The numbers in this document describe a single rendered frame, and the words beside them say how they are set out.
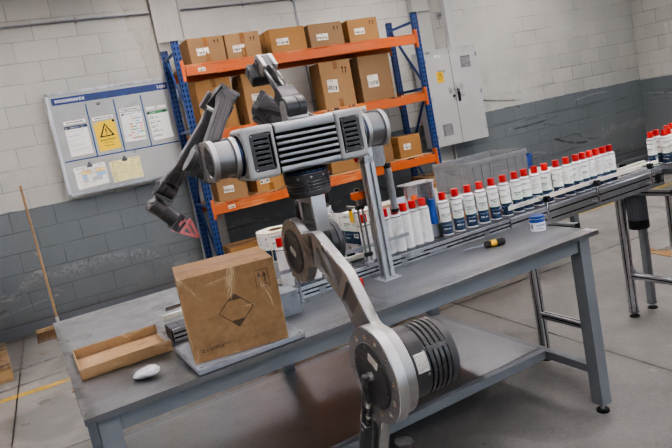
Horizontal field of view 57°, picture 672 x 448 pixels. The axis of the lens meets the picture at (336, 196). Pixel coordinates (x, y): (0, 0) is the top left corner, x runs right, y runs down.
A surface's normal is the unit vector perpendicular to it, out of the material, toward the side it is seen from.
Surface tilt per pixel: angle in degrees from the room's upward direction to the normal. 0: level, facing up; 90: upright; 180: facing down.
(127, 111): 90
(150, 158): 90
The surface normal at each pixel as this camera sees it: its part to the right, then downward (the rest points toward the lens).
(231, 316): 0.31, 0.06
